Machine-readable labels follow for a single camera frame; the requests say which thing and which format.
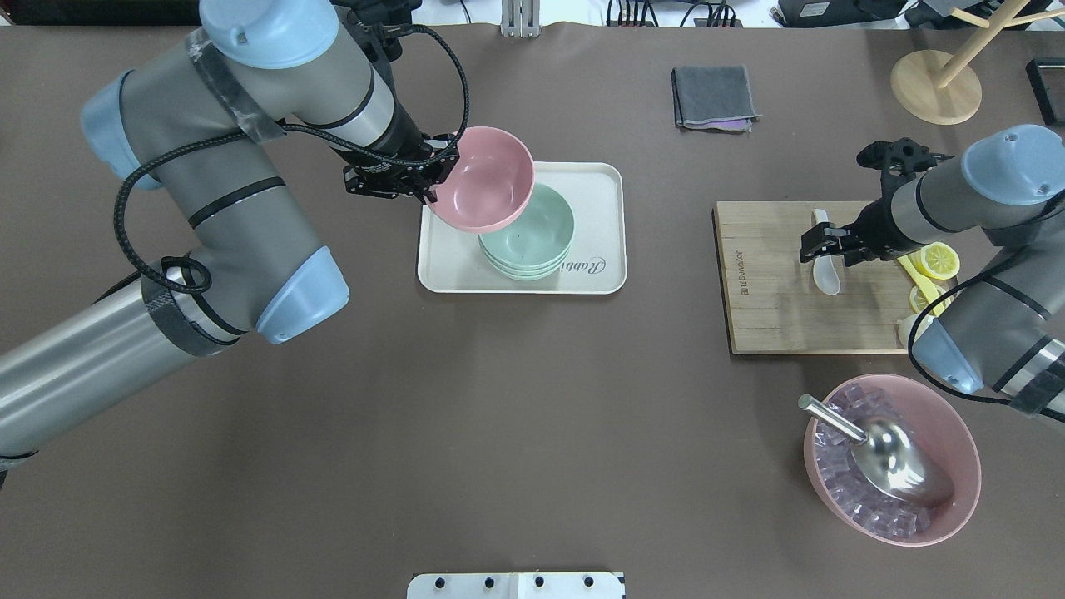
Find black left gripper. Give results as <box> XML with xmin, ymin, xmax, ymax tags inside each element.
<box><xmin>343</xmin><ymin>134</ymin><xmax>460</xmax><ymax>205</ymax></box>

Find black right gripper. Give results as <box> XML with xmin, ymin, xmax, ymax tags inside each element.
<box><xmin>800</xmin><ymin>140</ymin><xmax>937</xmax><ymax>268</ymax></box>

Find white ceramic spoon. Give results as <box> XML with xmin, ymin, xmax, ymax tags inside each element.
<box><xmin>812</xmin><ymin>255</ymin><xmax>841</xmax><ymax>296</ymax></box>

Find small pink bowl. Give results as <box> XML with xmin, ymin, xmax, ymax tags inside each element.
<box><xmin>428</xmin><ymin>126</ymin><xmax>535</xmax><ymax>234</ymax></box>

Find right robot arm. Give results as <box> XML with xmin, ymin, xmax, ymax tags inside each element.
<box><xmin>799</xmin><ymin>124</ymin><xmax>1064</xmax><ymax>421</ymax></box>

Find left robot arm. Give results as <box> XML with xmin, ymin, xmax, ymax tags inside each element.
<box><xmin>2</xmin><ymin>1</ymin><xmax>459</xmax><ymax>473</ymax></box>

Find middle green bowl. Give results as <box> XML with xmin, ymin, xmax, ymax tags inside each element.
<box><xmin>482</xmin><ymin>246</ymin><xmax>569</xmax><ymax>269</ymax></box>

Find green bowl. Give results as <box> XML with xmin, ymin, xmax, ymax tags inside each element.
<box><xmin>486</xmin><ymin>255</ymin><xmax>564</xmax><ymax>280</ymax></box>
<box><xmin>482</xmin><ymin>246</ymin><xmax>569</xmax><ymax>269</ymax></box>
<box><xmin>478</xmin><ymin>183</ymin><xmax>575</xmax><ymax>265</ymax></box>

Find top green bowl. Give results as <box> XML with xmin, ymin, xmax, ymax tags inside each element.
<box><xmin>478</xmin><ymin>183</ymin><xmax>575</xmax><ymax>265</ymax></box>

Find bottom green bowl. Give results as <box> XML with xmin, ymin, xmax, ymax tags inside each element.
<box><xmin>486</xmin><ymin>255</ymin><xmax>564</xmax><ymax>280</ymax></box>

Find large pink bowl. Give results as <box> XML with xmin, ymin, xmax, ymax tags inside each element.
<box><xmin>803</xmin><ymin>373</ymin><xmax>982</xmax><ymax>548</ymax></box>

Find cream rabbit tray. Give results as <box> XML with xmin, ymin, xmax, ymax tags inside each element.
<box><xmin>416</xmin><ymin>161</ymin><xmax>627</xmax><ymax>295</ymax></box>

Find bamboo cutting board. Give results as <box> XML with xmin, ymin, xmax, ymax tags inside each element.
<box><xmin>714</xmin><ymin>201</ymin><xmax>913</xmax><ymax>355</ymax></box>

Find lower lemon slice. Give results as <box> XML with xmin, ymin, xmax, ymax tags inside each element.
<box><xmin>910</xmin><ymin>285</ymin><xmax>954</xmax><ymax>317</ymax></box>

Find lemon slice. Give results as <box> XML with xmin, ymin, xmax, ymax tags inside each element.
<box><xmin>910</xmin><ymin>285</ymin><xmax>954</xmax><ymax>317</ymax></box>
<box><xmin>910</xmin><ymin>242</ymin><xmax>961</xmax><ymax>280</ymax></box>

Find yellow plastic knife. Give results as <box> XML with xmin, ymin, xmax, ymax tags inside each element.
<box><xmin>896</xmin><ymin>255</ymin><xmax>946</xmax><ymax>303</ymax></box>

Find upper lemon slice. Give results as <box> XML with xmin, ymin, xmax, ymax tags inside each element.
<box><xmin>910</xmin><ymin>242</ymin><xmax>961</xmax><ymax>280</ymax></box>

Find wooden mug tree stand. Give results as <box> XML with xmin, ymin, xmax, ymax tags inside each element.
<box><xmin>889</xmin><ymin>1</ymin><xmax>1064</xmax><ymax>126</ymax></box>

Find folded grey cloth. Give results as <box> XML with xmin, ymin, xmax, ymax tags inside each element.
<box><xmin>671</xmin><ymin>65</ymin><xmax>761</xmax><ymax>132</ymax></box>

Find metal ice scoop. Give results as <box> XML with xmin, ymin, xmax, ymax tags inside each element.
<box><xmin>796</xmin><ymin>394</ymin><xmax>954</xmax><ymax>507</ymax></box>

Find clear ice cubes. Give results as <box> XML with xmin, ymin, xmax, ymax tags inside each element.
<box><xmin>814</xmin><ymin>384</ymin><xmax>937</xmax><ymax>541</ymax></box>

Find black box at edge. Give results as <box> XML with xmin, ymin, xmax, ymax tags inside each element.
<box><xmin>1025</xmin><ymin>56</ymin><xmax>1064</xmax><ymax>126</ymax></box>

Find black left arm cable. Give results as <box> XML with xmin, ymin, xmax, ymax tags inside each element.
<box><xmin>113</xmin><ymin>23</ymin><xmax>471</xmax><ymax>294</ymax></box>

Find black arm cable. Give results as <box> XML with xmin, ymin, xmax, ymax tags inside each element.
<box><xmin>113</xmin><ymin>23</ymin><xmax>471</xmax><ymax>294</ymax></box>
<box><xmin>907</xmin><ymin>250</ymin><xmax>1065</xmax><ymax>407</ymax></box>

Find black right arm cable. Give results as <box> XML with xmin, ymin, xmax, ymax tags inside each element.
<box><xmin>907</xmin><ymin>250</ymin><xmax>1065</xmax><ymax>407</ymax></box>

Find aluminium frame post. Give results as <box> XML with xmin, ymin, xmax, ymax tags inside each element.
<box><xmin>501</xmin><ymin>0</ymin><xmax>541</xmax><ymax>38</ymax></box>

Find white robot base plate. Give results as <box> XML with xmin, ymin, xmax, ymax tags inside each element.
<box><xmin>406</xmin><ymin>570</ymin><xmax>627</xmax><ymax>598</ymax></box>

